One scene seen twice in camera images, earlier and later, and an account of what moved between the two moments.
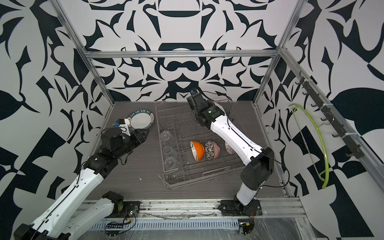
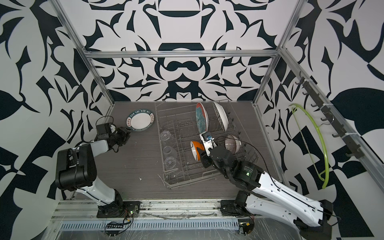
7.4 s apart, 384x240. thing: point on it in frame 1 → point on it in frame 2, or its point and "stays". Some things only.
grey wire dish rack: x=187 y=151 stays
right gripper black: x=211 y=104 → x=204 y=159
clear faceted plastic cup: x=171 y=165 stays
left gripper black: x=138 y=137 → x=126 y=133
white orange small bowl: x=198 y=150 stays
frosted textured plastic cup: x=170 y=151 stays
